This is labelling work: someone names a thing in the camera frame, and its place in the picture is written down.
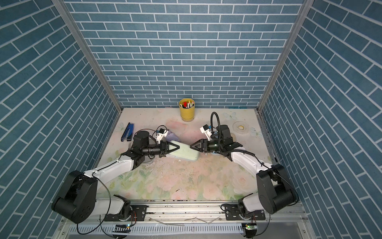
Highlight grey umbrella case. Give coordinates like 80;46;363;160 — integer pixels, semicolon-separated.
142;155;156;164

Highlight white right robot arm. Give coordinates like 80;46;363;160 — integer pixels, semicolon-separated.
190;124;299;218

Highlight aluminium corner post right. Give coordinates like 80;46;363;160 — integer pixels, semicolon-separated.
257;0;314;112

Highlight blue black stapler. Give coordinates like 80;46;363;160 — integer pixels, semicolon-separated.
120;122;134;142

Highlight aluminium front rail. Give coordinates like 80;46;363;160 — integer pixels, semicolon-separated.
53;201;315;239

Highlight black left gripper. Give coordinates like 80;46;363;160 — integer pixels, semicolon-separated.
141;141;179;158

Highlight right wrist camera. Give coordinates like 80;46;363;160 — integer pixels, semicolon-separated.
200;124;212;141

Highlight aluminium corner post left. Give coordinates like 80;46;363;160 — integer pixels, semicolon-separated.
52;0;123;114

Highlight aluminium corner post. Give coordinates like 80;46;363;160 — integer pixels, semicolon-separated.
52;0;123;114
257;0;314;112

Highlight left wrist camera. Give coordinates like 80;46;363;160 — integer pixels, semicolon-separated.
156;128;168;143

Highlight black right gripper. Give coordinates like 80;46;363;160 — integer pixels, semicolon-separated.
191;139;224;153

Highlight yellow pen cup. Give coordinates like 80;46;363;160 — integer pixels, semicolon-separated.
179;99;195;122

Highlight lilac umbrella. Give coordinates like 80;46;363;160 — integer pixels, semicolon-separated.
166;130;181;142

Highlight clear tape roll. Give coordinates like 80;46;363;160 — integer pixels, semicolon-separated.
232;121;249;135

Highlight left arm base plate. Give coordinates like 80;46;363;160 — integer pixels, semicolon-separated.
105;205;148;223

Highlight black corrugated cable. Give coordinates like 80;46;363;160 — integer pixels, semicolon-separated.
210;112;223;147

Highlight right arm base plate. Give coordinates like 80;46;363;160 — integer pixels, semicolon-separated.
220;204;266;221

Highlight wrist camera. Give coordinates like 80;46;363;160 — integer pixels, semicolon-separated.
200;124;212;141
156;128;168;143

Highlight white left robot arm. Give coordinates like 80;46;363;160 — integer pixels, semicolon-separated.
51;130;183;224

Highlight grey case front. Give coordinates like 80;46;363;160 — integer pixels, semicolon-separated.
167;143;199;161

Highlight markers in cup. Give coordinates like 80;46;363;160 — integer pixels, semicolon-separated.
180;101;195;109

